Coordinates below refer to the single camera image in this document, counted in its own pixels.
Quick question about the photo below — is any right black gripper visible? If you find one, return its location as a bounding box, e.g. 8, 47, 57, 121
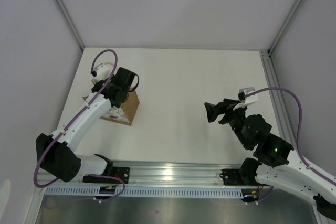
203, 99, 250, 149

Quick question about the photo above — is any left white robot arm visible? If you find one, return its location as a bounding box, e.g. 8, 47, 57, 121
36, 67, 140, 183

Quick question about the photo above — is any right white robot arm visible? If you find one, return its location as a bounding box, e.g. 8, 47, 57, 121
204, 99, 335, 220

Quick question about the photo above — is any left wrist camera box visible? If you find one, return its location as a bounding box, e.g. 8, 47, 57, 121
91, 62, 114, 83

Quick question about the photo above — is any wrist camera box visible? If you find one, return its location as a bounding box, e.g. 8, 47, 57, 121
91, 62, 114, 83
233, 87, 258, 111

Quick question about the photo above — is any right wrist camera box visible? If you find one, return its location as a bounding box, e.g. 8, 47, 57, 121
233, 87, 258, 111

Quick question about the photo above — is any right side aluminium rail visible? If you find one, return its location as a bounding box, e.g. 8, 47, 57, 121
259, 49, 298, 154

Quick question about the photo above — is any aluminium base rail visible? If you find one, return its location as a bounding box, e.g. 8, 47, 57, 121
73, 158, 274, 187

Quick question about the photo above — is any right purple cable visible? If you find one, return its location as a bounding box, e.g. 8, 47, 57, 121
244, 87, 336, 187

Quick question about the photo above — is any slotted cable duct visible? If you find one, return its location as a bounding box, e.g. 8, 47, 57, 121
45, 185, 244, 199

